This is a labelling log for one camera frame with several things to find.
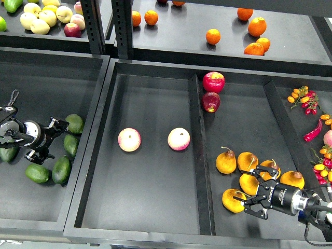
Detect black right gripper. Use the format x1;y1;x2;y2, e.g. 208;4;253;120
232;166;306;220

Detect red chili pepper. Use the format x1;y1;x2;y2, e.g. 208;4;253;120
303;119;323;142

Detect pale yellow pear front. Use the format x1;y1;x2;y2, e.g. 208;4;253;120
31;19;50;35

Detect bright red apple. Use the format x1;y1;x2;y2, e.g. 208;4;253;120
202;72;225;93

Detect pink apple left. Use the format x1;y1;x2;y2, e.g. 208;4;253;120
118;128;141;152

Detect yellow pear with stem left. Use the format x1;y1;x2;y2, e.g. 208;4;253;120
216;146;237;174

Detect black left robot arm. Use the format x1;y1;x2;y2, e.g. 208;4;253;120
1;89;70;165

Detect black shelf post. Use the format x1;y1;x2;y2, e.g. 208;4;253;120
81;0;105;55
111;0;134;60

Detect black upper left shelf tray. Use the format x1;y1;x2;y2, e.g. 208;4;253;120
0;0;115;54

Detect black shelf post right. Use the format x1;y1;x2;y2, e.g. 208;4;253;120
111;0;134;60

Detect cherry tomato bunch lower right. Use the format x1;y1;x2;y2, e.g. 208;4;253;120
311;145;331;185

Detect pink peach at post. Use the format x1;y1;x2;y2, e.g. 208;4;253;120
74;1;83;15

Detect pink peach at right edge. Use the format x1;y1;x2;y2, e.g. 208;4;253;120
323;130;332;147

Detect pink apple right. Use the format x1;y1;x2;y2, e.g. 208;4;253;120
168;128;190;151

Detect orange and red cherry tomatoes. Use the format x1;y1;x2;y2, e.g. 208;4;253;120
287;86;319;115

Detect green avocado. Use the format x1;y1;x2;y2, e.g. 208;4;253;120
0;147;19;162
52;156;72;184
25;163;49;184
63;134;79;158
65;114;85;134

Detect dark red apple on shelf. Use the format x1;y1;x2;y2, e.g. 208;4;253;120
64;22;81;38

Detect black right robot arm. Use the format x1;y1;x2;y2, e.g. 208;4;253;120
233;165;331;246

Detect green lime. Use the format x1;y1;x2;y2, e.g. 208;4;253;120
0;17;7;32

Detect green avocado top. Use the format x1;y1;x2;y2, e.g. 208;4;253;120
65;114;85;134

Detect pale yellow pear left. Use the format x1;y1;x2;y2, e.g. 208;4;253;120
20;12;37;31

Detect pale yellow pear centre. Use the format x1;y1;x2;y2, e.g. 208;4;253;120
38;10;57;27

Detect yellow lemon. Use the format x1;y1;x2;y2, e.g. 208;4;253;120
42;5;58;14

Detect green avocado bottom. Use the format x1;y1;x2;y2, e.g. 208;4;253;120
52;156;72;184

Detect pink apple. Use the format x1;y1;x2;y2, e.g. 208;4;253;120
118;128;141;152
168;128;190;151

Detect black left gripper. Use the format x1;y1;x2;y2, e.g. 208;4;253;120
24;117;70;165

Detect pink peach on shelf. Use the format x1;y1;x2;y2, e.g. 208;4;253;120
70;14;86;31

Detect black centre tray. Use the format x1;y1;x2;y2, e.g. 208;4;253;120
64;59;331;248

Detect black shelf post left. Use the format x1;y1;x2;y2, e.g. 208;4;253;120
81;0;105;55

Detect orange cherry tomatoes pair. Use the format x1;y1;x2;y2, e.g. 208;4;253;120
320;114;332;125

